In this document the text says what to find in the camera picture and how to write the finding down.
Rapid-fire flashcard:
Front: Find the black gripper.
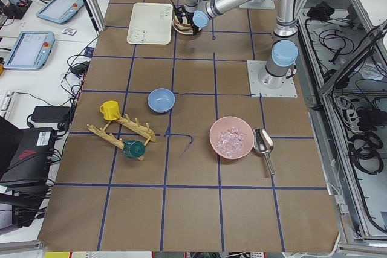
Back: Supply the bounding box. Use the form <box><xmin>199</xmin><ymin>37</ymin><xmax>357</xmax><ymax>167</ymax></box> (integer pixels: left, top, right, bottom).
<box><xmin>175</xmin><ymin>6</ymin><xmax>200</xmax><ymax>33</ymax></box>

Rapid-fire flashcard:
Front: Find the white round plate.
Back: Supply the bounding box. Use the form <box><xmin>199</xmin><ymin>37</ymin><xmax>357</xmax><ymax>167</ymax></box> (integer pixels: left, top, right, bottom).
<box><xmin>172</xmin><ymin>16</ymin><xmax>193</xmax><ymax>35</ymax></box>

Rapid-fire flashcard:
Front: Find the cream bear tray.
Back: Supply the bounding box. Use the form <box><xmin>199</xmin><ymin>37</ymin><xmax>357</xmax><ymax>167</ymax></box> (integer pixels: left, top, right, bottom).
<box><xmin>126</xmin><ymin>2</ymin><xmax>173</xmax><ymax>45</ymax></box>

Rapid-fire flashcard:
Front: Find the blue bowl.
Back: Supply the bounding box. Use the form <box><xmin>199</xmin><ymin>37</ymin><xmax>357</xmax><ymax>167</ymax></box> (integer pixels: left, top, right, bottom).
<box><xmin>148</xmin><ymin>88</ymin><xmax>175</xmax><ymax>113</ymax></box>

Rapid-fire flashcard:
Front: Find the upper teach pendant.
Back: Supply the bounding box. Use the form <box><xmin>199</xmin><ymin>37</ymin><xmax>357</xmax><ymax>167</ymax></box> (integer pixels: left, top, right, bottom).
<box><xmin>36</xmin><ymin>0</ymin><xmax>84</xmax><ymax>24</ymax></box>

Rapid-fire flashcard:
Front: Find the teach pendant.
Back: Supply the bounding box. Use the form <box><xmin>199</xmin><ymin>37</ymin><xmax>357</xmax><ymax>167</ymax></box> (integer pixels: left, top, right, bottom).
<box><xmin>36</xmin><ymin>0</ymin><xmax>84</xmax><ymax>24</ymax></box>
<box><xmin>4</xmin><ymin>31</ymin><xmax>55</xmax><ymax>70</ymax></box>

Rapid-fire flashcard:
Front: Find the yellow mug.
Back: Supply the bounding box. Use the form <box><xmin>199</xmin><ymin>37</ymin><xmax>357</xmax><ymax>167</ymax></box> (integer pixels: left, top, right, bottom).
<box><xmin>99</xmin><ymin>100</ymin><xmax>121</xmax><ymax>121</ymax></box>

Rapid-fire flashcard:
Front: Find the wooden mug rack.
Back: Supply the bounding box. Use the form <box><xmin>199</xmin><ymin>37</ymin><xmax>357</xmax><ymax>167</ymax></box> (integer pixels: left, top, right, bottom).
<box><xmin>87</xmin><ymin>113</ymin><xmax>158</xmax><ymax>162</ymax></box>

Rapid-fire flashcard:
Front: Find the pink bowl with ice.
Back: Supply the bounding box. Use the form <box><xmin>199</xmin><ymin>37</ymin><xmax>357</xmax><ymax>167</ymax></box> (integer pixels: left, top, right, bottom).
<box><xmin>209</xmin><ymin>116</ymin><xmax>254</xmax><ymax>160</ymax></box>

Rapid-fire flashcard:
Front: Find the dark green mug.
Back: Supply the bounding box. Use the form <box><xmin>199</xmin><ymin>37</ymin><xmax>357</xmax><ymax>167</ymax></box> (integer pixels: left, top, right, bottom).
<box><xmin>123</xmin><ymin>140</ymin><xmax>146</xmax><ymax>160</ymax></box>

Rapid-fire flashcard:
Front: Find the lower teach pendant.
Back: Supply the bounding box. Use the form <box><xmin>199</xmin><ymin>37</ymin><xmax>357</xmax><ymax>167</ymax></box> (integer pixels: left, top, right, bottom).
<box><xmin>4</xmin><ymin>31</ymin><xmax>55</xmax><ymax>70</ymax></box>

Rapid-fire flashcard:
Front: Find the metal scoop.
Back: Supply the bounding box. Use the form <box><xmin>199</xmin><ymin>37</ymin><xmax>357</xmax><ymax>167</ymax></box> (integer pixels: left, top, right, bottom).
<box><xmin>253</xmin><ymin>129</ymin><xmax>275</xmax><ymax>175</ymax></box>

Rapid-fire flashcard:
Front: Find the large black power brick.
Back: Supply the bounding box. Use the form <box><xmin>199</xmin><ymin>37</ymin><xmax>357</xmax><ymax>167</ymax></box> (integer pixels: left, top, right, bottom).
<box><xmin>30</xmin><ymin>106</ymin><xmax>71</xmax><ymax>131</ymax></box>

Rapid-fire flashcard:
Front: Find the white keyboard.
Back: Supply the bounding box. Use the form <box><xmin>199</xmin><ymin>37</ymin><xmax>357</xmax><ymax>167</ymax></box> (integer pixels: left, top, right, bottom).
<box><xmin>0</xmin><ymin>91</ymin><xmax>16</xmax><ymax>118</ymax></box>

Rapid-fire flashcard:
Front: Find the black computer box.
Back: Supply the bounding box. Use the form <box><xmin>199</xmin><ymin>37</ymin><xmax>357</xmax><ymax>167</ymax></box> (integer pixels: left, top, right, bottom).
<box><xmin>1</xmin><ymin>117</ymin><xmax>56</xmax><ymax>232</ymax></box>

